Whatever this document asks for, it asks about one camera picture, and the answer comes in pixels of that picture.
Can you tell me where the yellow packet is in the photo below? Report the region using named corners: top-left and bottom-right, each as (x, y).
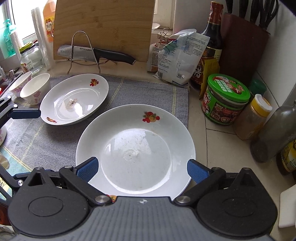
top-left (199, 58), bottom-right (220, 100)

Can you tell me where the white salt bag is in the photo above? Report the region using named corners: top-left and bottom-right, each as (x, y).
top-left (154, 29), bottom-right (210, 88)

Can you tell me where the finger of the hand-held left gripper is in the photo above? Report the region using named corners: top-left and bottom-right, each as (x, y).
top-left (0, 96), bottom-right (41, 129)
top-left (0, 166), bottom-right (31, 204)

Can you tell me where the white plastic box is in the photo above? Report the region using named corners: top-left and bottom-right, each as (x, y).
top-left (278, 185), bottom-right (296, 229)

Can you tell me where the metal wire rack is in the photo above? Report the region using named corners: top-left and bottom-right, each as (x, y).
top-left (67, 31), bottom-right (109, 75)

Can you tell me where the white and orange bag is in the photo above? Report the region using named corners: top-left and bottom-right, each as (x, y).
top-left (146, 42), bottom-right (167, 72)

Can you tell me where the clear pepper bottle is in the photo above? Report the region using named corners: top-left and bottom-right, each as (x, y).
top-left (250, 100), bottom-right (296, 163)

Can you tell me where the white bowl with pink flowers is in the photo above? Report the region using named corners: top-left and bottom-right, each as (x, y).
top-left (20, 73), bottom-right (51, 105)
top-left (9, 71), bottom-right (32, 97)
top-left (0, 126), bottom-right (7, 147)

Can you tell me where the container with green cap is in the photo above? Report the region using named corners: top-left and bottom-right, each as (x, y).
top-left (248, 79), bottom-right (267, 98)

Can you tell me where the glass jar with green lid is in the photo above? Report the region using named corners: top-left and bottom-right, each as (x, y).
top-left (19, 42), bottom-right (47, 76)

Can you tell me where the yellow label oil bottle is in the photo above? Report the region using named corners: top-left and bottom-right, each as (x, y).
top-left (276, 139), bottom-right (296, 175)

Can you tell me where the bamboo cutting board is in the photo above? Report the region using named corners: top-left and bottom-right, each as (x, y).
top-left (53, 0), bottom-right (155, 63)

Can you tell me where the dark wooden knife block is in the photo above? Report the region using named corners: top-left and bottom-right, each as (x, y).
top-left (218, 13), bottom-right (271, 87)

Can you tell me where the green dish soap bottle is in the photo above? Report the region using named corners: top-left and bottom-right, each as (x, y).
top-left (2, 19), bottom-right (18, 58)

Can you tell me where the dark soy sauce bottle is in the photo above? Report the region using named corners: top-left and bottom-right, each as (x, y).
top-left (190, 1), bottom-right (223, 91)

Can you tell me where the kitchen knife with black handle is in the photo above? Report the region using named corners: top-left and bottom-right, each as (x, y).
top-left (57, 45), bottom-right (137, 65)

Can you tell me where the clear plastic bag roll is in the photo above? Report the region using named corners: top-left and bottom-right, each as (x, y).
top-left (10, 31), bottom-right (25, 56)

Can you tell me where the sleeve of clear plastic cups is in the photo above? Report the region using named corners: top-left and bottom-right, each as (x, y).
top-left (31, 7), bottom-right (54, 70)

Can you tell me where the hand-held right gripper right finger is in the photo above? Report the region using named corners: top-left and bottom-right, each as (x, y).
top-left (173, 159), bottom-right (266, 207)

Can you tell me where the metal bag clip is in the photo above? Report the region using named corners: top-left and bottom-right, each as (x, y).
top-left (157, 28), bottom-right (170, 43)

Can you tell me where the steel sink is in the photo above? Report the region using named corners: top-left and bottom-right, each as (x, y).
top-left (0, 66), bottom-right (23, 95)

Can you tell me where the white plate with fruit print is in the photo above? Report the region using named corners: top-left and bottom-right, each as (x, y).
top-left (75, 104), bottom-right (196, 202)
top-left (40, 74), bottom-right (109, 126)

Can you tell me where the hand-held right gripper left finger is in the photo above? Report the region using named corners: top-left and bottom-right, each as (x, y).
top-left (23, 156), bottom-right (112, 207)

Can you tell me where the grey and teal checked towel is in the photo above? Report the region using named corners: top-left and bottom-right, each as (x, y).
top-left (0, 74), bottom-right (189, 202)

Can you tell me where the window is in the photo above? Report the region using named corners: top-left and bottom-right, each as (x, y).
top-left (0, 0), bottom-right (44, 40)

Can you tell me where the orange cooking oil bottle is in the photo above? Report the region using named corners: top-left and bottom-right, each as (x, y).
top-left (43, 0), bottom-right (57, 43)

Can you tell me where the sauce jar with green lid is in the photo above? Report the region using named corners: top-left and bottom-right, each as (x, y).
top-left (201, 74), bottom-right (251, 126)

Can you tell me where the green bag clip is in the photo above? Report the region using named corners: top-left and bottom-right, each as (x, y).
top-left (165, 41), bottom-right (178, 53)

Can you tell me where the spice bottle with yellow cap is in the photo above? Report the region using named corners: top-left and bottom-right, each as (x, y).
top-left (233, 94), bottom-right (273, 141)

